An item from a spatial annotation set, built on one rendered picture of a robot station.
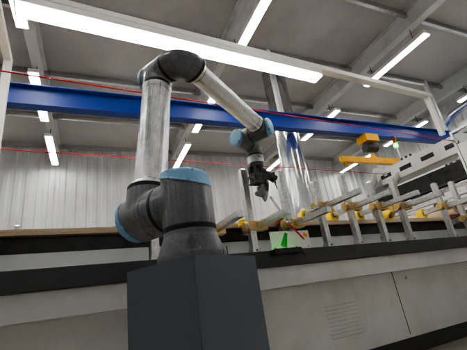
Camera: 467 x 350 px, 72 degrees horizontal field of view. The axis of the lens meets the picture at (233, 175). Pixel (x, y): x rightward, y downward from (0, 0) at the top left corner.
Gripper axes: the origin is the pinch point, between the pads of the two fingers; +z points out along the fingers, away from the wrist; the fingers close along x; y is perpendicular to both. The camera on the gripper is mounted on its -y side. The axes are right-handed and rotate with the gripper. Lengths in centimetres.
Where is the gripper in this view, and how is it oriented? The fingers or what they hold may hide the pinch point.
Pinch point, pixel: (266, 199)
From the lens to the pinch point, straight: 171.1
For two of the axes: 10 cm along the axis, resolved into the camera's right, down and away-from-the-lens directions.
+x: 4.3, -3.9, -8.2
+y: -8.9, -0.4, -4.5
